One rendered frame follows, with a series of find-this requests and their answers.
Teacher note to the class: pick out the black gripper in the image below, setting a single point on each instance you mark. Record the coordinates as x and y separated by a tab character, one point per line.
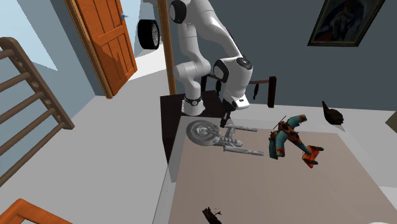
229	107

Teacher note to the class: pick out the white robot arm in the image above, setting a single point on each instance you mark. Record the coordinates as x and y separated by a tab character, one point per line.
211	28

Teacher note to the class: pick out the grey spaceship model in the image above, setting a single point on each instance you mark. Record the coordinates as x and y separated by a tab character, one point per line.
201	131

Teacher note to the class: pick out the dark robot stand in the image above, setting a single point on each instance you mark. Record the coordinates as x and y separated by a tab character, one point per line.
170	114

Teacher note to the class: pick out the teal and orange toy aircraft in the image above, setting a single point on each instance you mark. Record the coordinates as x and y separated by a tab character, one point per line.
283	138

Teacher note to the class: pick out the dark brown pointed object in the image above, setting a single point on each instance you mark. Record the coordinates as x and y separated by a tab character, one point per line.
333	117

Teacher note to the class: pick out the black car tyre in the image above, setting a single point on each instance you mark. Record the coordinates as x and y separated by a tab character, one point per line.
148	34

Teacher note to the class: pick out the small dark brown figure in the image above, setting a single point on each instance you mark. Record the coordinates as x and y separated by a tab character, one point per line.
211	216

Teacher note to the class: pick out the orange wooden door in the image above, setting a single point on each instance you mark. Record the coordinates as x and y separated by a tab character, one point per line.
107	46

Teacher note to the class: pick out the brown wooden railing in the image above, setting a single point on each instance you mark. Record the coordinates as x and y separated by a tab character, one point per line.
40	93

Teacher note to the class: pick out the orange wooden furniture piece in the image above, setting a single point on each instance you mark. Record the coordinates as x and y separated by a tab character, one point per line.
28	214

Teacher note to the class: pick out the dark framed wall picture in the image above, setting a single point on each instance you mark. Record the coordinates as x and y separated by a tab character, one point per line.
345	21

